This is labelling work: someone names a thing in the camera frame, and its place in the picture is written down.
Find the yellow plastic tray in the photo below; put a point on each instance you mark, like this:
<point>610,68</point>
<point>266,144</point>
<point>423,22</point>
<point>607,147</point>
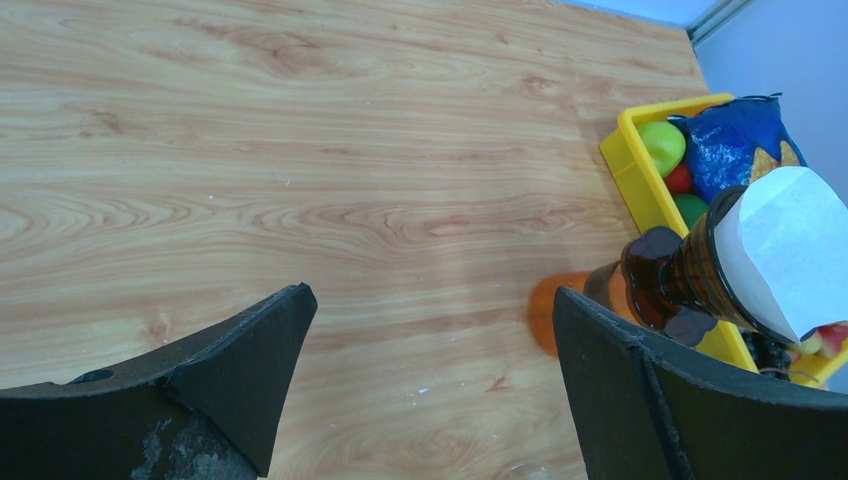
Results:
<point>650,205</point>

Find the red apples cluster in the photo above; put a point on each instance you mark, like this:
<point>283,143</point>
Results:
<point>825,341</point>

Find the white paper coffee filter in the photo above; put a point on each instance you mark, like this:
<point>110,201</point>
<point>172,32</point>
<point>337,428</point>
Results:
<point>783,250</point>

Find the blue chips bag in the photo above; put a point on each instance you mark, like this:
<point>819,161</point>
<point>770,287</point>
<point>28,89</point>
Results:
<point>736,143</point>

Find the green lime upper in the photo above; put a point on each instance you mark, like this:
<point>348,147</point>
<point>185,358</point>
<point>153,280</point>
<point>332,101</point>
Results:
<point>664,143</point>

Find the green lime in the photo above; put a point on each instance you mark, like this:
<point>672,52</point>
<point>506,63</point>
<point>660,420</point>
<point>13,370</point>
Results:
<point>664,143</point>
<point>691,208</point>

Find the clear glass beaker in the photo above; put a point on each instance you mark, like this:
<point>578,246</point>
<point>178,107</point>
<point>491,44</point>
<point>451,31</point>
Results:
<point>526,471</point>

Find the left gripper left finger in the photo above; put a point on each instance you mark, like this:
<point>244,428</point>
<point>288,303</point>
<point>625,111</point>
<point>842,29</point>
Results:
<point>206,406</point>

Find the green lime lower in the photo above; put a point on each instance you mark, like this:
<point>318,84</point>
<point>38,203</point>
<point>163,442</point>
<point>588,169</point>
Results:
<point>691,208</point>

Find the small red fruit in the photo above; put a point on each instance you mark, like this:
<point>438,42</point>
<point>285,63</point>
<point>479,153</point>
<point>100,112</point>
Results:
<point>680,180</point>

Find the dark grape bunch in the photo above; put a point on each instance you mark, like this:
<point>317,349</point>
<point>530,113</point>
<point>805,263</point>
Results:
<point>771,358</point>

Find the aluminium frame post right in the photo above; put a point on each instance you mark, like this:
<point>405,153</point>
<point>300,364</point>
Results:
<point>714,18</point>

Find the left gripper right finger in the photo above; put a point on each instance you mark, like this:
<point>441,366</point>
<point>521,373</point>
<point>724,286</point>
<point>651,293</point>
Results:
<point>647,407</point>

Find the brown plastic coffee dripper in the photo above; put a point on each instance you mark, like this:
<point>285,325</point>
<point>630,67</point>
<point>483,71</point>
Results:
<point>677,286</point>

